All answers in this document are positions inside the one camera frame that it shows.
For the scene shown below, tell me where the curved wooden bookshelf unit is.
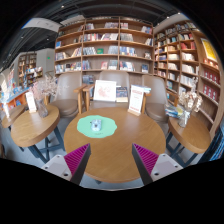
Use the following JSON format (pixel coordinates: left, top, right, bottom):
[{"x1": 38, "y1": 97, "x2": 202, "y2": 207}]
[{"x1": 153, "y1": 20, "x2": 224, "y2": 141}]

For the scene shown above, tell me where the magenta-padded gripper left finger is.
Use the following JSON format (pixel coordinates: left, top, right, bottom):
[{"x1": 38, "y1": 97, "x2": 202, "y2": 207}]
[{"x1": 41, "y1": 143, "x2": 92, "y2": 186}]

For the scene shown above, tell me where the dark-covered book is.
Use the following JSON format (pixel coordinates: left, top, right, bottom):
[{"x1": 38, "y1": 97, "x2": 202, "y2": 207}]
[{"x1": 115, "y1": 86, "x2": 129, "y2": 103}]

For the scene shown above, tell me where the round wooden side table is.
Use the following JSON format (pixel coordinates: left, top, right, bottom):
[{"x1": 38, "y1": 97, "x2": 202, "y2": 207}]
[
  {"x1": 9, "y1": 103, "x2": 66, "y2": 164},
  {"x1": 164, "y1": 114, "x2": 212, "y2": 168}
]

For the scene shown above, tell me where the white sign on wooden base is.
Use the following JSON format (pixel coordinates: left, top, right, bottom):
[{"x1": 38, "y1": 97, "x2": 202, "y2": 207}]
[{"x1": 127, "y1": 84, "x2": 145, "y2": 117}]

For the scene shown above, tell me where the white hanging ceiling panel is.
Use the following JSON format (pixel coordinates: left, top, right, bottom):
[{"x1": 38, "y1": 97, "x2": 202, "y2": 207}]
[{"x1": 21, "y1": 17, "x2": 62, "y2": 33}]

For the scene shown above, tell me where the transparent blue computer mouse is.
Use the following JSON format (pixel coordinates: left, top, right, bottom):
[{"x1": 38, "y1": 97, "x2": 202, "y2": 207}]
[{"x1": 90, "y1": 118, "x2": 103, "y2": 132}]

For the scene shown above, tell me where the white framed picture, red print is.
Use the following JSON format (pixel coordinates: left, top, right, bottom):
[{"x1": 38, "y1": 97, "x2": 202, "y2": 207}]
[{"x1": 92, "y1": 79, "x2": 118, "y2": 103}]

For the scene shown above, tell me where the stack of colourful books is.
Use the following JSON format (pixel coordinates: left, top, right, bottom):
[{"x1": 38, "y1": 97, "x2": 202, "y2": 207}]
[{"x1": 164, "y1": 104, "x2": 183, "y2": 118}]

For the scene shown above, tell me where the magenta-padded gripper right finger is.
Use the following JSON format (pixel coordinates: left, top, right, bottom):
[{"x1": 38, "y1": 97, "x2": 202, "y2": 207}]
[{"x1": 131, "y1": 143, "x2": 184, "y2": 186}]

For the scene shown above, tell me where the glass vase with pink flowers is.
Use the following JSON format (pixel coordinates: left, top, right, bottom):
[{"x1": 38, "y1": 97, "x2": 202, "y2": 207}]
[{"x1": 31, "y1": 74, "x2": 58, "y2": 119}]

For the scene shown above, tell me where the small white table sign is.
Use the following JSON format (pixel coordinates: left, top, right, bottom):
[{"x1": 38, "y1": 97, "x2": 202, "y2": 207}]
[{"x1": 25, "y1": 91, "x2": 38, "y2": 114}]

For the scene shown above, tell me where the small distant bookshelf unit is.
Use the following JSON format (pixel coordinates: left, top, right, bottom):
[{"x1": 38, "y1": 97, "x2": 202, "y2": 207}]
[{"x1": 18, "y1": 52, "x2": 44, "y2": 88}]

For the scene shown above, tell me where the green blob-shaped mouse pad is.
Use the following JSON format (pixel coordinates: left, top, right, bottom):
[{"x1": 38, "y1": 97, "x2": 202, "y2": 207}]
[{"x1": 76, "y1": 114, "x2": 118, "y2": 139}]

